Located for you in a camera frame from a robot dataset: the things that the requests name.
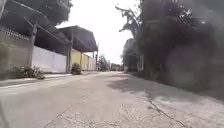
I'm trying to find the dark round bush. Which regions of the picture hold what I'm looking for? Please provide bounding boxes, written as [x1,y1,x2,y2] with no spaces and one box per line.
[70,62,83,76]

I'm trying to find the grey concrete road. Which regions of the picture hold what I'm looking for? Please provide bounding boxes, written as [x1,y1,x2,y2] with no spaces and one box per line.
[0,70,224,128]

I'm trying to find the large dark trees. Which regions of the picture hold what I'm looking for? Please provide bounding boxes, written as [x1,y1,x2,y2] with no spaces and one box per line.
[115,0,224,98]

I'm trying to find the building with overhanging roof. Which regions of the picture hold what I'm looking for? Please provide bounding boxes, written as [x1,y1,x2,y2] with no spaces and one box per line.
[0,0,100,75]

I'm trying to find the low green bush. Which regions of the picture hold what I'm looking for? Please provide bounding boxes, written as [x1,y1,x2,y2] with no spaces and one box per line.
[12,65,46,80]

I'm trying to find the raised concrete kerb strip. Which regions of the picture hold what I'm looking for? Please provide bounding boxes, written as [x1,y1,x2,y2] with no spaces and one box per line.
[0,72,74,88]

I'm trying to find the yellow and white wall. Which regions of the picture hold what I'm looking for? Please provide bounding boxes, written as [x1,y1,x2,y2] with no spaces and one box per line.
[71,48,98,72]

